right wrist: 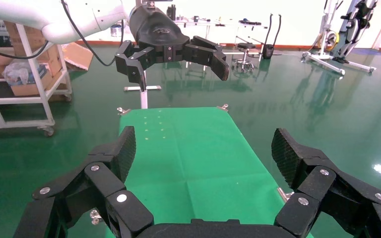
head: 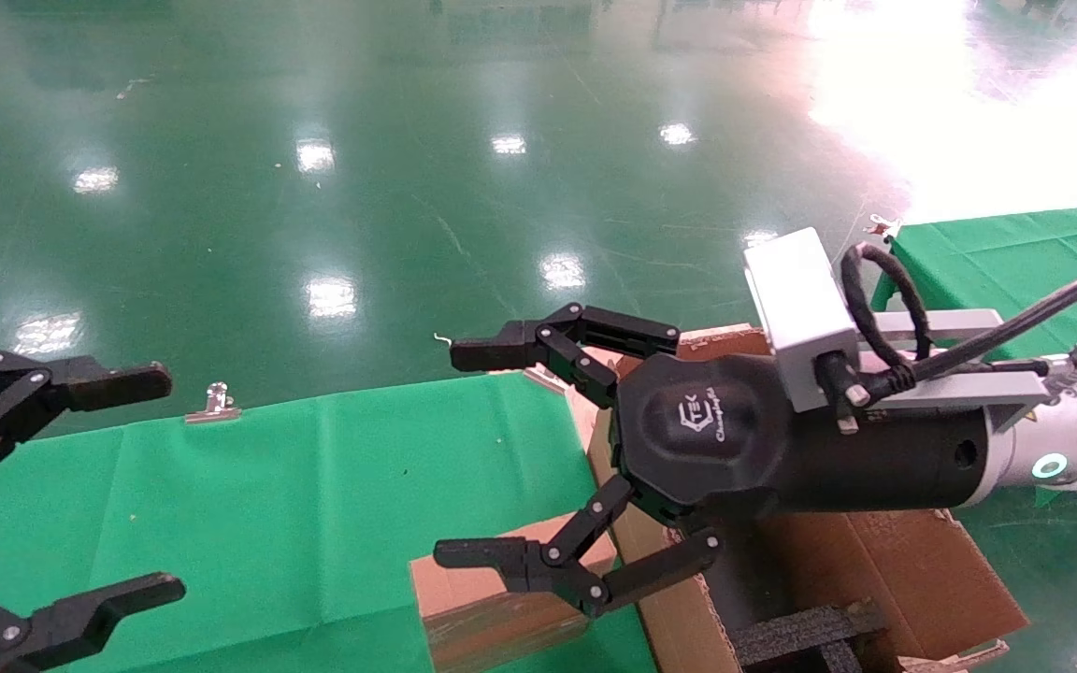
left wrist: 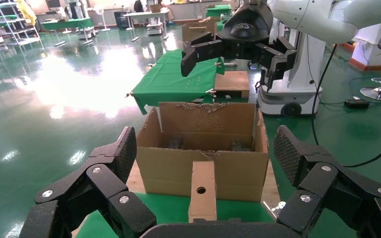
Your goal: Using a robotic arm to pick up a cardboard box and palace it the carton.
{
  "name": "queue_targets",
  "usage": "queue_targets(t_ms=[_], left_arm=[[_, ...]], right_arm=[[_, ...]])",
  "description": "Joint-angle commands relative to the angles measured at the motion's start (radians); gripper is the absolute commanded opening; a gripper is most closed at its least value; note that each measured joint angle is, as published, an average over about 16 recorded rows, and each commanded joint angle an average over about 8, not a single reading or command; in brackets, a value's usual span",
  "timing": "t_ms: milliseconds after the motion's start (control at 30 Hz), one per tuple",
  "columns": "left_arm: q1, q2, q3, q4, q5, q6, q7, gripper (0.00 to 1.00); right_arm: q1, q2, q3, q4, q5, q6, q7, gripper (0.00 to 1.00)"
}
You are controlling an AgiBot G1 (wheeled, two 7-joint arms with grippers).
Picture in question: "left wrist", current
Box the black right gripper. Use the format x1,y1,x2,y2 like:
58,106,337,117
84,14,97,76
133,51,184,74
181,1,298,93

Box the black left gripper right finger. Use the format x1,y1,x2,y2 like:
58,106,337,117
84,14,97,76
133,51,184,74
273,124,381,238

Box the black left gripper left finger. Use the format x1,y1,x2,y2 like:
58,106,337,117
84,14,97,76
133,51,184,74
19,126,157,238

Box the small cardboard box with hole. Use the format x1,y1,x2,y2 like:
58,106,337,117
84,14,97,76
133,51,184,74
188,160,217,223

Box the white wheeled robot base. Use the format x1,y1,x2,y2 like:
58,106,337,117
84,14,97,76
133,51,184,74
255,18,323,118

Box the stacked background cardboard boxes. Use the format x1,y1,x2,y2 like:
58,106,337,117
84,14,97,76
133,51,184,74
181,17,221,43

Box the large open cardboard carton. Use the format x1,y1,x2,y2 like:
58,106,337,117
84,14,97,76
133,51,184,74
135,102,270,203

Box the brown wooden board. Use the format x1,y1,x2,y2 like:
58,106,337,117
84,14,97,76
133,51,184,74
214,70,251,99

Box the small green covered table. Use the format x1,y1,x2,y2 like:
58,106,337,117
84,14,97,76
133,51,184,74
205,4,233,19

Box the green tablecloth on side table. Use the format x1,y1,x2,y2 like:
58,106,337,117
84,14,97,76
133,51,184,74
131,49,226,115

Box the white mobile cart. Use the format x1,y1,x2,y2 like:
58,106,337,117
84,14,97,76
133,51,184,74
146,18,164,36

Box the black power adapter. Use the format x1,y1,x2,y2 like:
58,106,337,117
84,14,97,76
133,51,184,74
344,98,371,110

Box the white folding table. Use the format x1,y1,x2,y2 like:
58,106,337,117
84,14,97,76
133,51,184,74
122,9,171,42

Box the white standing fan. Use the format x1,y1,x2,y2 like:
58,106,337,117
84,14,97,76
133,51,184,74
93,3,111,33

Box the long green covered table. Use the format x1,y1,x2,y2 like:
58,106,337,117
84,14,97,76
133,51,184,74
41,18,95,45

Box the white metal shelf rack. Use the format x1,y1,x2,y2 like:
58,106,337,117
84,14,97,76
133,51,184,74
0,0,41,57

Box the yellow hanging garment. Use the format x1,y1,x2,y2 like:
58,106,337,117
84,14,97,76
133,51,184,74
15,0,38,26

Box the black floor cable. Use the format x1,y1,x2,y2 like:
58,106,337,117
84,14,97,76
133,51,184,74
311,43,381,168

